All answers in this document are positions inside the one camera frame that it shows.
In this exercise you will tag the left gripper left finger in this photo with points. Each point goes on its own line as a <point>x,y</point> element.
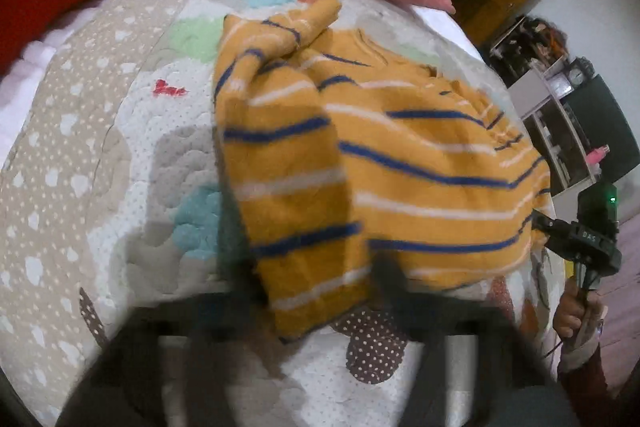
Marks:
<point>174,350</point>

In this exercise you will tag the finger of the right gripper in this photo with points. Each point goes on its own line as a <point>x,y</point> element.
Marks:
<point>541,225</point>

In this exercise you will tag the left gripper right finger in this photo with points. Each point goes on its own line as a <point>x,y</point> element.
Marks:
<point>475,368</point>

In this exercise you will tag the yellow striped knit sweater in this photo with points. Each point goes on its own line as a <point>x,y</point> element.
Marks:
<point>336,149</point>

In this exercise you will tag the dark sleeve right forearm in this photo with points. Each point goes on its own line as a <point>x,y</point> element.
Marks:
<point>581,376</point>

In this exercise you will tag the cluttered clothes rack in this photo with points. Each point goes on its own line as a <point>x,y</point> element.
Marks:
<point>531,42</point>

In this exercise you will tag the person right hand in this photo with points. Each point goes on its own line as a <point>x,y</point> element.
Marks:
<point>579,316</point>

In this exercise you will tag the pink water bottle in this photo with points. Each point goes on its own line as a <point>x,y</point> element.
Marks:
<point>595,156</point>

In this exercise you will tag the black television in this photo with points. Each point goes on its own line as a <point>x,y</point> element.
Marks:
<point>601,122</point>

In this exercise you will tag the white tv cabinet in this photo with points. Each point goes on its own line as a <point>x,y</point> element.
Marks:
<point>556,137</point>

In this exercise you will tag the dark mantel clock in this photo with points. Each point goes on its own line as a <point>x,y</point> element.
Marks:
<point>580,71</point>

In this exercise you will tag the patchwork heart quilt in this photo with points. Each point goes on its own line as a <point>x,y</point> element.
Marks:
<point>109,194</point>

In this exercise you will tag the pink fleece bed sheet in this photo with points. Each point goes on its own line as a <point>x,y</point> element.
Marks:
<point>19,85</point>

